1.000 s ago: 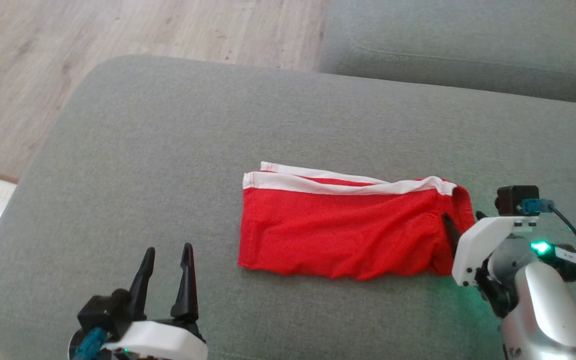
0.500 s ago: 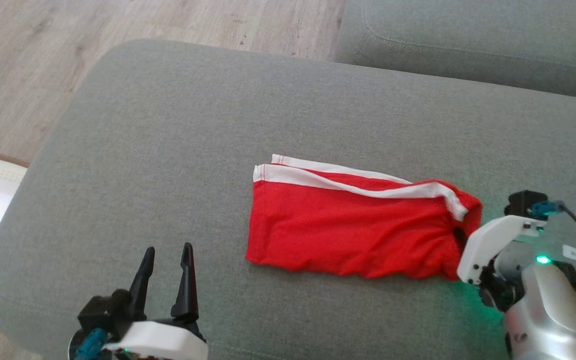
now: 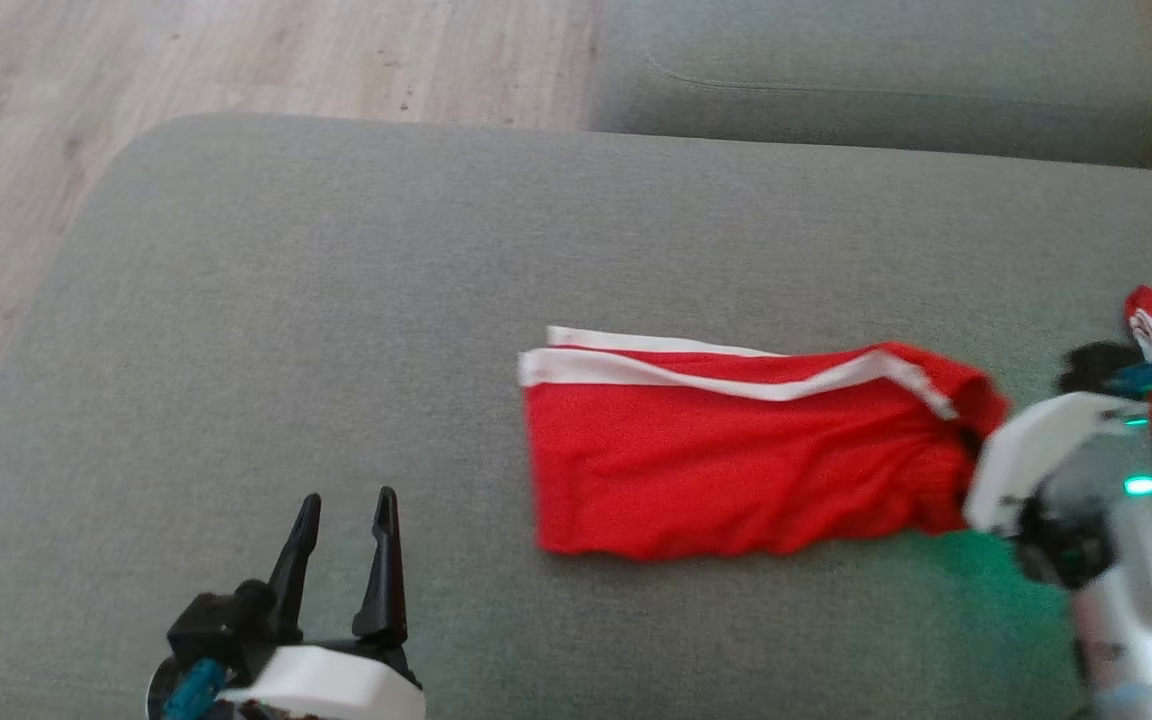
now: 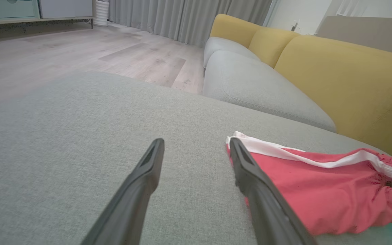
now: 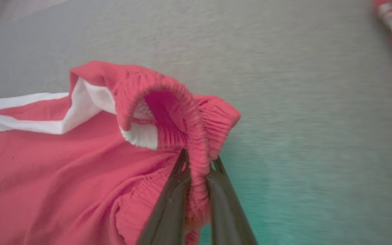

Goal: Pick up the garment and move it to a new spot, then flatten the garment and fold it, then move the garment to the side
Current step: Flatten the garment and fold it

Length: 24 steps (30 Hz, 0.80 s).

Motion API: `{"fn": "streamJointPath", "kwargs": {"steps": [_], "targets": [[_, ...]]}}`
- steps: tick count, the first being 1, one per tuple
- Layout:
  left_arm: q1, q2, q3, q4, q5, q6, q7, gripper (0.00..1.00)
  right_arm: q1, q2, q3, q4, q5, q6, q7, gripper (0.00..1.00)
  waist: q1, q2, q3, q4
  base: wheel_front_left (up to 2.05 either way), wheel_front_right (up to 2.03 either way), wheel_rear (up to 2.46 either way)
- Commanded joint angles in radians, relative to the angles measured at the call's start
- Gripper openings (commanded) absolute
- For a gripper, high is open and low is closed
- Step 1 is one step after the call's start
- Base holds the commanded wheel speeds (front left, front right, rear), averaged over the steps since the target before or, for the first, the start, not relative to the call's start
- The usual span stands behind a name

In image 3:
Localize large grey sofa seat cushion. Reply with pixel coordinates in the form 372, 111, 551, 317
0, 112, 1152, 720

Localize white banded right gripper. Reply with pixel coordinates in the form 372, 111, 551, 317
964, 392, 1152, 592

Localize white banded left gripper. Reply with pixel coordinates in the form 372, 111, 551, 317
220, 486, 427, 720

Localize red white sports shorts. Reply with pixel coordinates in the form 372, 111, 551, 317
518, 325, 1013, 561

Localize small grey sofa cushion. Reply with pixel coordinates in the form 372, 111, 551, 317
586, 0, 1152, 170

